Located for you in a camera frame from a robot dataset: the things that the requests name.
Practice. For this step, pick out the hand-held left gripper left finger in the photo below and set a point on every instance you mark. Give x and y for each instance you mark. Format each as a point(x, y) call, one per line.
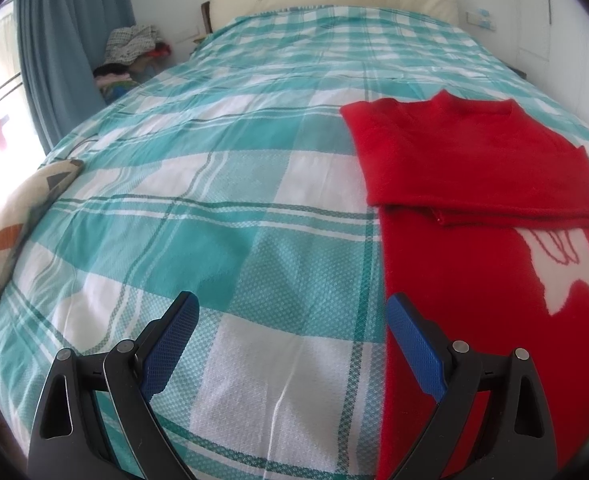
point(172, 345)

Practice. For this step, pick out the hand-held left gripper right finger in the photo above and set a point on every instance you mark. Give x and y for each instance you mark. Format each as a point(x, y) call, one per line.
point(417, 347)

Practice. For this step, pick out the red sweater with white rabbit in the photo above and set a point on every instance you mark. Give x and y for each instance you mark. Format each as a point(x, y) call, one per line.
point(474, 170)

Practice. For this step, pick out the pile of mixed clothes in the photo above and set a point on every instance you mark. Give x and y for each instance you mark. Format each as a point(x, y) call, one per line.
point(129, 57)

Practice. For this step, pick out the bed with teal checked sheet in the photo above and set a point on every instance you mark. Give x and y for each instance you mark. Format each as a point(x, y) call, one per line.
point(254, 185)

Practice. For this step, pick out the cream patterned pillow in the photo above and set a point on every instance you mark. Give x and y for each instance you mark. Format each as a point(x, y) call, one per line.
point(24, 210)

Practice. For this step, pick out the blue curtain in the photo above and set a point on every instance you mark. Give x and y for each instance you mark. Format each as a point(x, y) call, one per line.
point(69, 45)

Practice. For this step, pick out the white wardrobe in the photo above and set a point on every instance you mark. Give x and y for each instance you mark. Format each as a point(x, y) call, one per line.
point(559, 10)

